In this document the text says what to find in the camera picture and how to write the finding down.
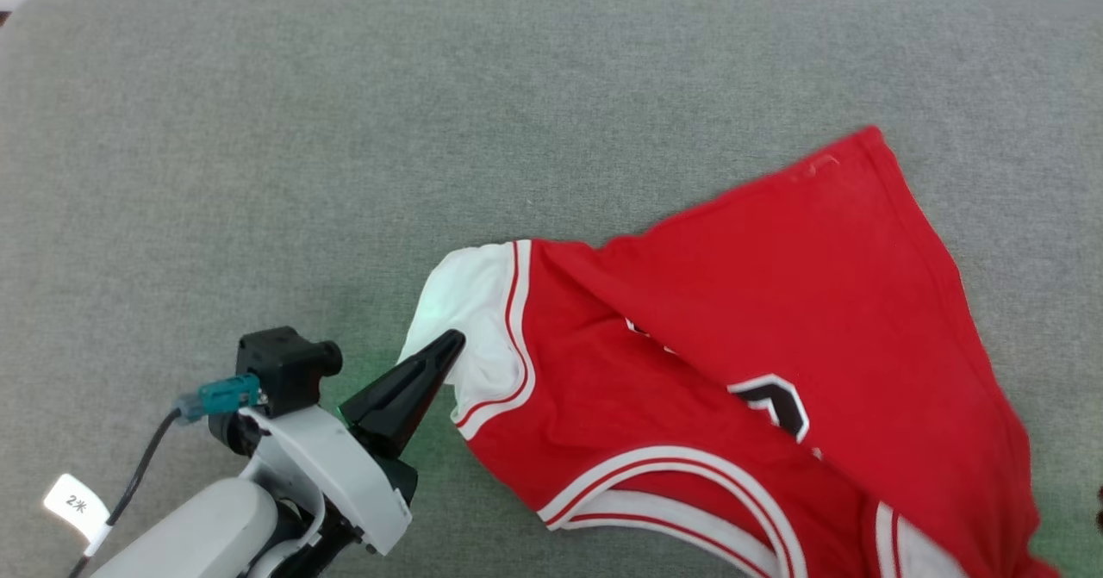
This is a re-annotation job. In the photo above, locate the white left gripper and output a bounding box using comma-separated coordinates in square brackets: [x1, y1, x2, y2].
[241, 329, 467, 556]

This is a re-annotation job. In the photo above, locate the white cable label tag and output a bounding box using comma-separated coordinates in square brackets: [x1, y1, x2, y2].
[42, 473, 112, 555]

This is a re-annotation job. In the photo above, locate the thin black camera cable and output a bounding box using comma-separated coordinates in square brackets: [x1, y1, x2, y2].
[67, 407, 184, 578]

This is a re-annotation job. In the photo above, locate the teal cable connector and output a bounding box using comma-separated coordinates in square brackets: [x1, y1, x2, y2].
[176, 374, 262, 421]

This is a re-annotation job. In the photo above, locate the red and white basketball jersey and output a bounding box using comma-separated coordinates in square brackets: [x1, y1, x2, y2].
[398, 126, 1062, 578]

